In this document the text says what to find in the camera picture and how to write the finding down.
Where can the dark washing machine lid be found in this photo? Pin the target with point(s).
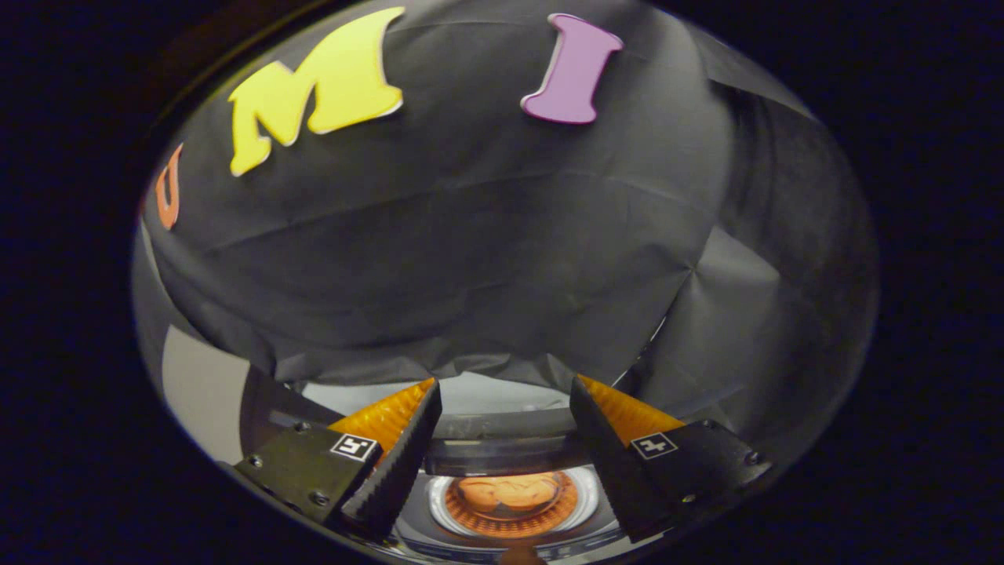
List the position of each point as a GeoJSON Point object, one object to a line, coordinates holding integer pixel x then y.
{"type": "Point", "coordinates": [502, 424]}

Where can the black backdrop cloth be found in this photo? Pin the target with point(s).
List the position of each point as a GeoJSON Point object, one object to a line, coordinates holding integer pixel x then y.
{"type": "Point", "coordinates": [471, 235]}

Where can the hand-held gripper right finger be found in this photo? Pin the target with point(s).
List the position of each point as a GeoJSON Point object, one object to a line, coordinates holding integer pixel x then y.
{"type": "Point", "coordinates": [608, 463]}

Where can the orange polo shirt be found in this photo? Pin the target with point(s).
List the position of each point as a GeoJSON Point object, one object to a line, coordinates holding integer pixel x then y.
{"type": "Point", "coordinates": [510, 493]}

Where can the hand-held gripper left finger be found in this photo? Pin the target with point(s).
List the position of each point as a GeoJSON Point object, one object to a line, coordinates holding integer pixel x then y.
{"type": "Point", "coordinates": [396, 471]}

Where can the grey washing machine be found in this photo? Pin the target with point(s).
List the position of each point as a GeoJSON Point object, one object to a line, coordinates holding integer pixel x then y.
{"type": "Point", "coordinates": [502, 459]}

